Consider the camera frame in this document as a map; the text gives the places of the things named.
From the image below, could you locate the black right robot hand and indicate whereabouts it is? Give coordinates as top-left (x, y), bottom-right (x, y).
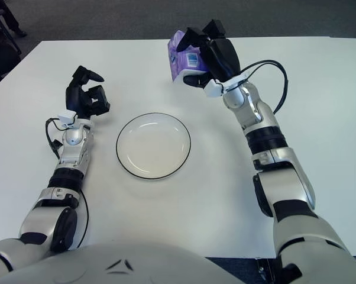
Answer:
top-left (177, 19), bottom-right (241, 89)

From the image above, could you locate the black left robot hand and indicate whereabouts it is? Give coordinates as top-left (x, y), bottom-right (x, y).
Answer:
top-left (64, 65), bottom-right (111, 119)

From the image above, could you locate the purple tissue paper pack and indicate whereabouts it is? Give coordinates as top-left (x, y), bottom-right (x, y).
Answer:
top-left (167, 29), bottom-right (210, 83)

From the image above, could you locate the white plate with black rim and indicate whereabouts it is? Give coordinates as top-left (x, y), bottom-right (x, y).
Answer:
top-left (115, 112), bottom-right (192, 180)

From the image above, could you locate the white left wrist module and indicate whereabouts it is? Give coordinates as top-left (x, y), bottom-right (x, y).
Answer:
top-left (58, 109), bottom-right (78, 130)

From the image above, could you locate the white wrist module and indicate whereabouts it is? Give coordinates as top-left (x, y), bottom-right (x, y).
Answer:
top-left (58, 109), bottom-right (78, 130)
top-left (203, 72), bottom-right (251, 98)

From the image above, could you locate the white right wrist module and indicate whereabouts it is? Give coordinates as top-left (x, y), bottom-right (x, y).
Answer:
top-left (203, 72), bottom-right (251, 98)

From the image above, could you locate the black office chair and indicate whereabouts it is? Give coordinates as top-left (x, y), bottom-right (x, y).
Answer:
top-left (0, 0), bottom-right (28, 89)

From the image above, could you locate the grey robot torso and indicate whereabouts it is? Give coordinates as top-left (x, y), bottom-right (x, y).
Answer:
top-left (0, 241), bottom-right (241, 284)

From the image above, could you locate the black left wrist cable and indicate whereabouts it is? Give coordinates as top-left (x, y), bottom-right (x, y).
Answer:
top-left (44, 117), bottom-right (78, 160)

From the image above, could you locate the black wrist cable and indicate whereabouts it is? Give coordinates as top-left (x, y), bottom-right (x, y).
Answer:
top-left (238, 60), bottom-right (289, 115)
top-left (44, 117), bottom-right (78, 160)

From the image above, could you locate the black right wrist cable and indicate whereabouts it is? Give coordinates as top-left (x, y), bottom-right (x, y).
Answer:
top-left (238, 60), bottom-right (289, 115)

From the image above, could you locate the thin black left elbow cable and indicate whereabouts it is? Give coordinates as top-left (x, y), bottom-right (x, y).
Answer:
top-left (79, 192), bottom-right (89, 246)

